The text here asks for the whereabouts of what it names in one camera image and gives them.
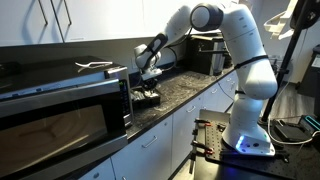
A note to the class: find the black coffee machine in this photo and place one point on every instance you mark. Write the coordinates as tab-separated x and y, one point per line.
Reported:
206	56

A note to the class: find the white lower cabinets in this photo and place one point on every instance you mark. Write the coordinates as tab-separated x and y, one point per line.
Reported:
186	133

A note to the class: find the black utensil holder tray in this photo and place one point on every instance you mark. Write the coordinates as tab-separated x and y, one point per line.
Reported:
146	104

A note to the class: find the orange black bar clamp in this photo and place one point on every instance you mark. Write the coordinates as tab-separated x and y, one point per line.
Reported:
201	148
203	122

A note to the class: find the teal edged black case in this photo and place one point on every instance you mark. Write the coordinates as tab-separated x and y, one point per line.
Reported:
311	122

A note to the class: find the black stainless microwave oven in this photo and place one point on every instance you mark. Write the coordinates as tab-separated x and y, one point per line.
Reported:
60	123

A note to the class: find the flat black box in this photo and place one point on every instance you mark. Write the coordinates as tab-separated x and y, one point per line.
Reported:
290	131

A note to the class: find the black camera stand pole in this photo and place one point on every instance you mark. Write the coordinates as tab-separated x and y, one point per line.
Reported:
283	63

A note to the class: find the white upper cabinets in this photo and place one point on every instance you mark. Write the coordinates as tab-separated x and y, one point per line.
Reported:
106	16

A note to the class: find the white wall outlet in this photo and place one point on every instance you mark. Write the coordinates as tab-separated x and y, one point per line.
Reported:
133	63

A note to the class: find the black perforated robot table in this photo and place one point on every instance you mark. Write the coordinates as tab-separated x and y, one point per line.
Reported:
266	166

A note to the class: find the loose white plastic utensil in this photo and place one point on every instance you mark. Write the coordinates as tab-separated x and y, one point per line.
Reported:
156	95

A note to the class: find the white cabinets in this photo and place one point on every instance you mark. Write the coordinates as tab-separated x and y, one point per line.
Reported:
106	16
186	133

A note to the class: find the tall black waste bin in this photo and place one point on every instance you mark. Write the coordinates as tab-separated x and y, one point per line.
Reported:
310	76

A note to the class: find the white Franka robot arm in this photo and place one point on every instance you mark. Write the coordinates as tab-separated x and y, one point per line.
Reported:
253	73

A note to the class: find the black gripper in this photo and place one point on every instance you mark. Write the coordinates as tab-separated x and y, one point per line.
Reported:
150	83

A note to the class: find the white plastic fork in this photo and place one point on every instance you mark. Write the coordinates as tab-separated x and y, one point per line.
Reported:
91	64

